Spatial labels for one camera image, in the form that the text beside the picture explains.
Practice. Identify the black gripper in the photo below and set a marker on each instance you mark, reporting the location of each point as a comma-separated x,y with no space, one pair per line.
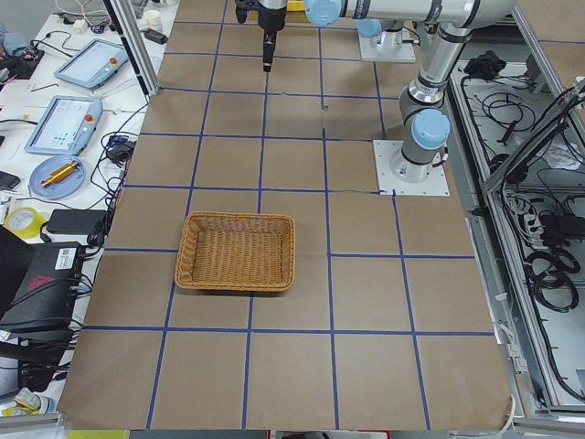
268,20

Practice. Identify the yellow tape roll on desk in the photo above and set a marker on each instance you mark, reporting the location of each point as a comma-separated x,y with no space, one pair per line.
24,222

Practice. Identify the white paper cup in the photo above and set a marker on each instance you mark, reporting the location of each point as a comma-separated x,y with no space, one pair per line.
153,20

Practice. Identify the upper blue teach pendant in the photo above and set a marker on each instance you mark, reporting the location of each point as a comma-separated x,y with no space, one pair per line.
93,65

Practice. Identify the blue teach pendant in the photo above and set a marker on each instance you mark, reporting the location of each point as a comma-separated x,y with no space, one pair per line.
66,126
93,65

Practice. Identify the lower blue teach pendant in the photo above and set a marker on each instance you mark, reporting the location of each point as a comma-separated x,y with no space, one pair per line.
66,126

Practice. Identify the brown wicker basket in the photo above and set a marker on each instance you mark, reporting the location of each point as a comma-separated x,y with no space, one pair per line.
236,252

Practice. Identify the blue plate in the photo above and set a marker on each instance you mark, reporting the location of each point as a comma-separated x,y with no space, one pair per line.
60,190

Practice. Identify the brass cylinder tool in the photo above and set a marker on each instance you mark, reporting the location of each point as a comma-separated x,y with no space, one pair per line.
60,174

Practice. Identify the black power adapter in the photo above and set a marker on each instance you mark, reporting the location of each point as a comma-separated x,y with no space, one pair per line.
75,221

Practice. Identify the black computer box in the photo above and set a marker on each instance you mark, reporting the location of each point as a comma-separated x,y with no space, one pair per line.
37,283

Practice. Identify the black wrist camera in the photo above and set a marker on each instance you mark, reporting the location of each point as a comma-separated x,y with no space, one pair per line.
242,9

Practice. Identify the aluminium frame post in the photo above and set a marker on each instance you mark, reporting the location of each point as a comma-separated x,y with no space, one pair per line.
123,17

